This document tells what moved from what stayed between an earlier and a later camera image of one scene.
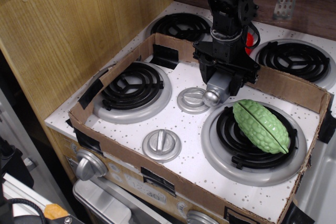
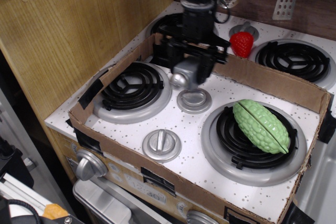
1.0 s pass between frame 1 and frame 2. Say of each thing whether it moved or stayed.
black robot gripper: moved
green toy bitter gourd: stayed
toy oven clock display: stayed
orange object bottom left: stayed
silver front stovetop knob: stayed
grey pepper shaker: moved
